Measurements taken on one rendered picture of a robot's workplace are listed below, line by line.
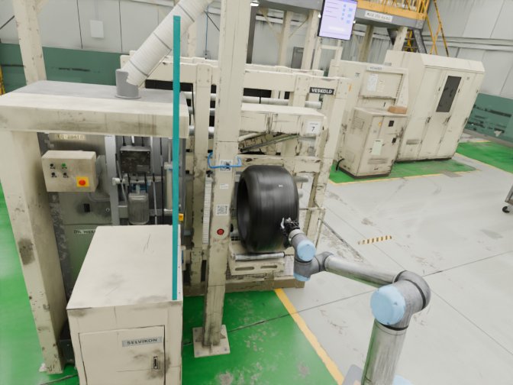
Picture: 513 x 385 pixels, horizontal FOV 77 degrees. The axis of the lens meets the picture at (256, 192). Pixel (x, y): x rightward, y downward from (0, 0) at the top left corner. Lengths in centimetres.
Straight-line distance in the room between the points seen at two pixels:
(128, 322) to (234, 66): 126
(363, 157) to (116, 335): 550
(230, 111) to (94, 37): 899
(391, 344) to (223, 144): 124
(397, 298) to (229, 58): 131
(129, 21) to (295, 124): 883
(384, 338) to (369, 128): 514
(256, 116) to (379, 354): 145
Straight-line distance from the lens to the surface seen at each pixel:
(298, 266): 165
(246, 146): 230
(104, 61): 1060
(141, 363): 157
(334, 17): 563
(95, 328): 143
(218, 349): 279
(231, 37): 176
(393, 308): 121
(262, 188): 190
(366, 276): 149
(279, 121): 216
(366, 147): 627
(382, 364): 140
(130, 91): 206
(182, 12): 202
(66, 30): 1064
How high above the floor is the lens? 219
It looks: 25 degrees down
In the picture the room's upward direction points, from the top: 7 degrees clockwise
